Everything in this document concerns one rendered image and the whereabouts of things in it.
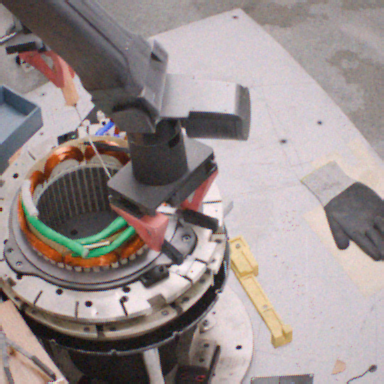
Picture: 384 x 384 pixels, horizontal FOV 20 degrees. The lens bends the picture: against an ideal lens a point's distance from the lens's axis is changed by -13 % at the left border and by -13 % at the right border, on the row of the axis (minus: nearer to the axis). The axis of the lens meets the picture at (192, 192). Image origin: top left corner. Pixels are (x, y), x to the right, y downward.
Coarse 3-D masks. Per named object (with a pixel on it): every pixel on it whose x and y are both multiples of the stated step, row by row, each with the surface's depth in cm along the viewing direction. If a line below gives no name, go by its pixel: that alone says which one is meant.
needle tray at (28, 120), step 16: (0, 96) 171; (16, 96) 169; (0, 112) 172; (16, 112) 171; (32, 112) 165; (0, 128) 169; (16, 128) 163; (32, 128) 167; (0, 144) 161; (16, 144) 165; (0, 160) 163; (0, 176) 167
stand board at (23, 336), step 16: (0, 304) 141; (0, 320) 139; (16, 320) 139; (16, 336) 137; (32, 336) 138; (0, 352) 135; (16, 352) 136; (32, 352) 136; (0, 368) 133; (16, 368) 134; (32, 368) 134
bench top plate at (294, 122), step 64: (192, 64) 211; (256, 64) 210; (64, 128) 203; (256, 128) 199; (320, 128) 198; (256, 192) 190; (256, 256) 181; (320, 256) 180; (256, 320) 173; (320, 320) 171
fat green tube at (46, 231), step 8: (24, 208) 141; (32, 216) 139; (32, 224) 139; (40, 224) 138; (40, 232) 138; (48, 232) 138; (56, 232) 138; (56, 240) 137; (64, 240) 136; (72, 248) 135; (80, 248) 135
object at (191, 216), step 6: (186, 210) 135; (192, 210) 135; (186, 216) 135; (192, 216) 135; (198, 216) 134; (204, 216) 134; (210, 216) 134; (192, 222) 135; (198, 222) 135; (204, 222) 135; (210, 222) 134; (216, 222) 134; (210, 228) 135; (216, 228) 134
